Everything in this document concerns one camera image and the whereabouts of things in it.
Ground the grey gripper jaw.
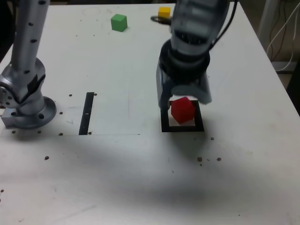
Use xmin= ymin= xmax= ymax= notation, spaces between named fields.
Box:
xmin=156 ymin=61 xmax=175 ymax=112
xmin=170 ymin=73 xmax=213 ymax=105

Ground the red cube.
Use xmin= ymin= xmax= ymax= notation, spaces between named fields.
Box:
xmin=170 ymin=96 xmax=196 ymax=125

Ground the yellow cube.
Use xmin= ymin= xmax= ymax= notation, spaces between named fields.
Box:
xmin=158 ymin=7 xmax=172 ymax=18

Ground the green cube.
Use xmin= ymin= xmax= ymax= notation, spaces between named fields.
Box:
xmin=110 ymin=14 xmax=128 ymax=32

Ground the black tape square outline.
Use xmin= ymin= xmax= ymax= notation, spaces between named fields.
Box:
xmin=159 ymin=100 xmax=205 ymax=133

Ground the black tape strip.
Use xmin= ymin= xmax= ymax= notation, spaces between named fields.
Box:
xmin=78 ymin=92 xmax=95 ymax=136

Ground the white post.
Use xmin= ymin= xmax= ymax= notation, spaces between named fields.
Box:
xmin=257 ymin=0 xmax=278 ymax=36

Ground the white cable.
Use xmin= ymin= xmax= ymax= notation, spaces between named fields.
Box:
xmin=267 ymin=0 xmax=300 ymax=71

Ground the thin black cable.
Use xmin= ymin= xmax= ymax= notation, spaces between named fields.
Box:
xmin=269 ymin=0 xmax=288 ymax=60

